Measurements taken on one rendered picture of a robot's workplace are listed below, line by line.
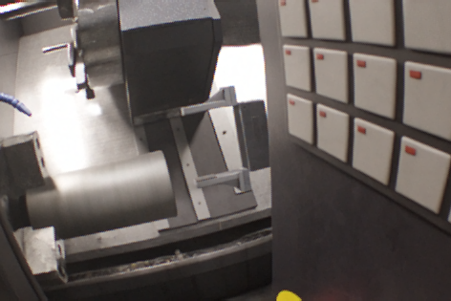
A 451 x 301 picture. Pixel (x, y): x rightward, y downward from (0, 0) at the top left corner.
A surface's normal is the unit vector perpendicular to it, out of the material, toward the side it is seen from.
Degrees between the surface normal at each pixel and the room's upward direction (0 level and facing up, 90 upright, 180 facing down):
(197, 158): 45
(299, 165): 90
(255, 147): 76
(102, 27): 105
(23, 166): 85
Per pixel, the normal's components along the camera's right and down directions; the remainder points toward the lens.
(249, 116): 0.30, 0.12
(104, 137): 0.18, -0.40
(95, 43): 0.35, 0.58
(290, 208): -0.92, 0.22
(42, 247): 0.07, -0.68
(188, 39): 0.33, 0.33
